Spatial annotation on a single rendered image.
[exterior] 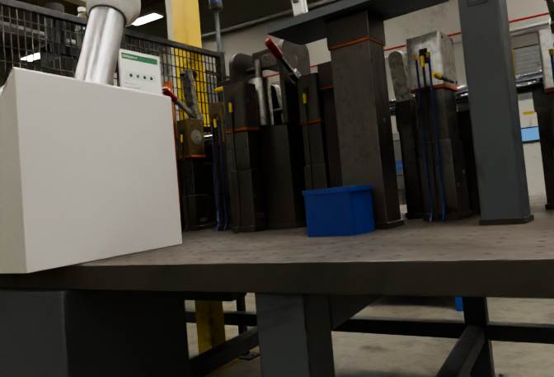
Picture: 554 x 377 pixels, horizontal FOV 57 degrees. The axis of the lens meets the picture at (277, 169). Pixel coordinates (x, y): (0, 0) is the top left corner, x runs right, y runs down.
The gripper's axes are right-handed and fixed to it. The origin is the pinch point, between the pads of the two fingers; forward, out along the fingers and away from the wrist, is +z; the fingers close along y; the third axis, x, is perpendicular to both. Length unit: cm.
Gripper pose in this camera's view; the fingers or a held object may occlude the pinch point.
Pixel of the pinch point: (299, 4)
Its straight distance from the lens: 150.6
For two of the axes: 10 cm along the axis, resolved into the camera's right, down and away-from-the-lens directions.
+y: -5.5, 0.3, -8.3
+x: 8.2, -1.5, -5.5
